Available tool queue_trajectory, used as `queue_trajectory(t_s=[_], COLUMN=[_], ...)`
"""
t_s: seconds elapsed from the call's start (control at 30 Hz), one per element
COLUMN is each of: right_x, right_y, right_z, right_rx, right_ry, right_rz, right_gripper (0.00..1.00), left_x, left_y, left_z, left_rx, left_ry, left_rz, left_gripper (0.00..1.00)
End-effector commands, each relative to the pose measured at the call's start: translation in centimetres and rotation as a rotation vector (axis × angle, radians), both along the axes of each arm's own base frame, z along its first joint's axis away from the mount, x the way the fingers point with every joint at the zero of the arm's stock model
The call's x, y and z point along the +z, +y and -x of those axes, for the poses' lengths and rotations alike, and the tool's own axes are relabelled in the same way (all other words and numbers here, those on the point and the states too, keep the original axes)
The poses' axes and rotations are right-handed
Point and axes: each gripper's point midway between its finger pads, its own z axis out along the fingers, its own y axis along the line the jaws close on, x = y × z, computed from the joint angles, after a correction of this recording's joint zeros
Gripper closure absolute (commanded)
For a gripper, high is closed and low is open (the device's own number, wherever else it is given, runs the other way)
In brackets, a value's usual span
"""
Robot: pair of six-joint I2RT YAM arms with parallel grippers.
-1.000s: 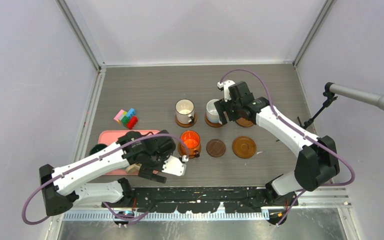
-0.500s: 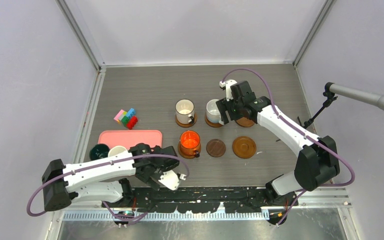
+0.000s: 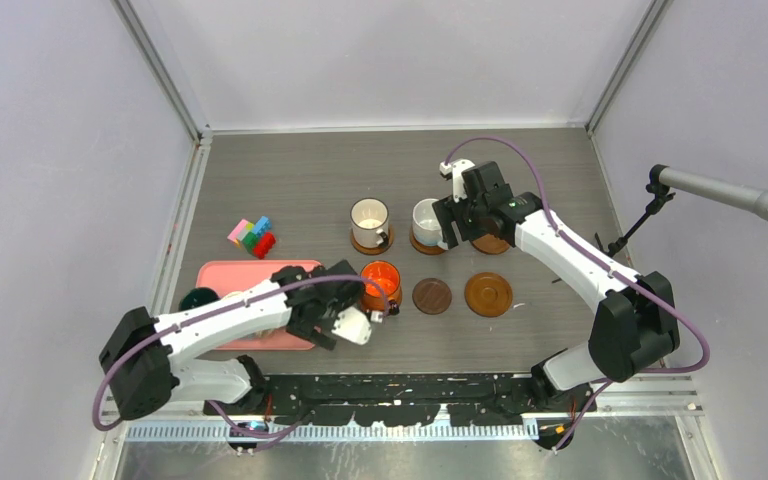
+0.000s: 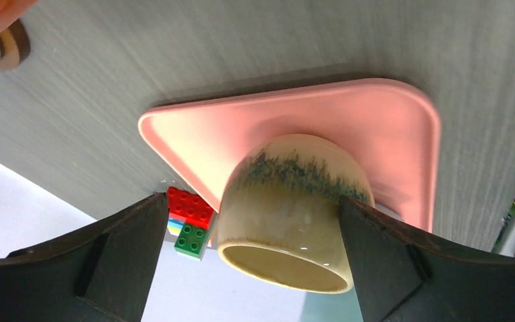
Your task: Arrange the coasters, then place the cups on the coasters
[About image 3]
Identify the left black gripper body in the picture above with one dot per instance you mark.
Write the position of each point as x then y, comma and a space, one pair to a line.
304, 328

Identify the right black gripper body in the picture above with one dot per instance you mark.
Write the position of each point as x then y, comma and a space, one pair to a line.
468, 214

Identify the white mug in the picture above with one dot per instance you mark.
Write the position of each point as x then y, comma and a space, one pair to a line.
426, 229

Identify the brown coaster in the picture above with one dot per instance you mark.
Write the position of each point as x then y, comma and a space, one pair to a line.
425, 249
488, 294
381, 248
490, 245

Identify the grey cup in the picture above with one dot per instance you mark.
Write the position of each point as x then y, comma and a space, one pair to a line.
369, 219

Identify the orange cup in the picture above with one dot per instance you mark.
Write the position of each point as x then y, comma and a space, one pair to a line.
385, 292

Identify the dark walnut coaster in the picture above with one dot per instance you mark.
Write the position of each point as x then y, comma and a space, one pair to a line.
432, 296

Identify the pink plastic tray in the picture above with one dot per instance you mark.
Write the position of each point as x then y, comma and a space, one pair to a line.
228, 276

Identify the dark green mug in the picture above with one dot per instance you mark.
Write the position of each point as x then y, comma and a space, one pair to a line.
197, 297

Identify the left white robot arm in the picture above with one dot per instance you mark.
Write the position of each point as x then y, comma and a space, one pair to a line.
150, 360

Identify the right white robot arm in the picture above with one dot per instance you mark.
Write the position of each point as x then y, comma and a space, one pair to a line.
633, 326

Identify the colourful toy brick stack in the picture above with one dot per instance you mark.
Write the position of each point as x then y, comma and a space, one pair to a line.
256, 238

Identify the grey microphone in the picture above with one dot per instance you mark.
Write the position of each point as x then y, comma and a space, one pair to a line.
746, 198

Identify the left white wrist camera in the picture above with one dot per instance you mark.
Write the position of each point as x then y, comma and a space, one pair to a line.
352, 325

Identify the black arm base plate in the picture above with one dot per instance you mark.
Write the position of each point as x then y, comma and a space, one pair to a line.
401, 400

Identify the aluminium frame rail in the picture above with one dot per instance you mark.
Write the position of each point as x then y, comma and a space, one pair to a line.
646, 397

